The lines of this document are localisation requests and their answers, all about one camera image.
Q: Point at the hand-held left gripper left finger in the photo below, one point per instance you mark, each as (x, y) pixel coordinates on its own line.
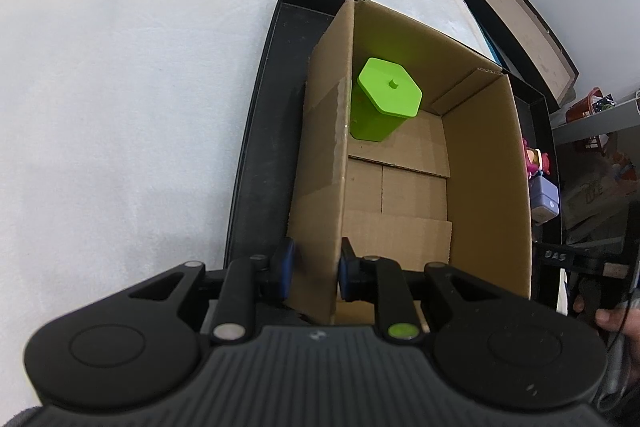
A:
(284, 268)

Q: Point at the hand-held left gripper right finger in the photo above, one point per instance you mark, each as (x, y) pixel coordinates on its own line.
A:
(345, 276)

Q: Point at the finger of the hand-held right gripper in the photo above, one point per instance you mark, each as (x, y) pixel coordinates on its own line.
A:
(565, 256)

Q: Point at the small lavender box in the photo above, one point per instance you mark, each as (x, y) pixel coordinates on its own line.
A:
(545, 199)

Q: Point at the brown cardboard box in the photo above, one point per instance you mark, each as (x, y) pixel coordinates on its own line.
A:
(320, 187)

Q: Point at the pink toy figure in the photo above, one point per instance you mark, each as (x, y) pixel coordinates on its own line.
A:
(534, 161)

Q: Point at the black tray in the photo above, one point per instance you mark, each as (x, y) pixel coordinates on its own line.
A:
(272, 107)

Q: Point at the person's right hand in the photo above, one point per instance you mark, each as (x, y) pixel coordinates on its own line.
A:
(612, 322)

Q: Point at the grey shelf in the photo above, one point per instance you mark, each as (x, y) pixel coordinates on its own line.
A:
(590, 122)

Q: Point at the red basket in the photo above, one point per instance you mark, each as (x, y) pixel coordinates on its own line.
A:
(582, 107)

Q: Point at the green hexagonal lidded container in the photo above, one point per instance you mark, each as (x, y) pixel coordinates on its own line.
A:
(389, 88)

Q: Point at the black-framed wooden board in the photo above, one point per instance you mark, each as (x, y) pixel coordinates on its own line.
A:
(525, 32)

